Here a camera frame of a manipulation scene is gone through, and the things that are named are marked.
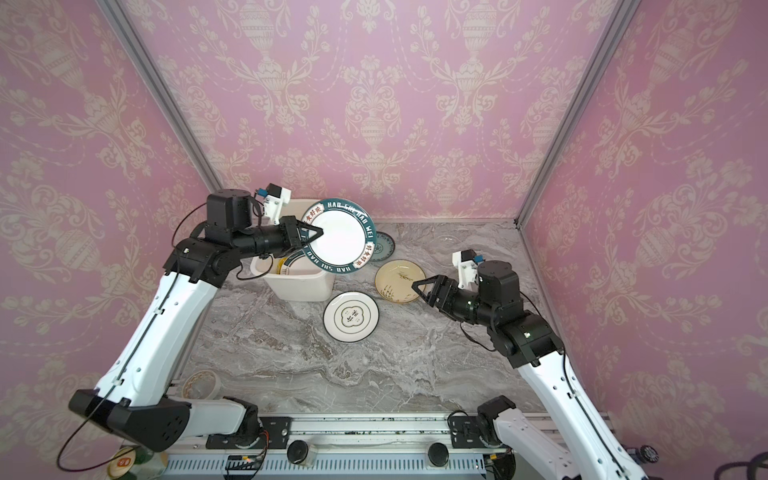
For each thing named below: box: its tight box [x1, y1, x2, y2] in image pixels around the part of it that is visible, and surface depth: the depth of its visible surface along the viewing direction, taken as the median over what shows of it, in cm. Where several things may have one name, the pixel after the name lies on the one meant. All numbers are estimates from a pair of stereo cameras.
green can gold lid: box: [107, 446, 155, 480], surface depth 63 cm
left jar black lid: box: [286, 440, 309, 465], surface depth 65 cm
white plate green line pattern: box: [322, 290, 380, 343], surface depth 96 cm
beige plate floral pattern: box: [374, 259, 426, 304], surface depth 105 cm
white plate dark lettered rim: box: [302, 198, 377, 274], surface depth 70 cm
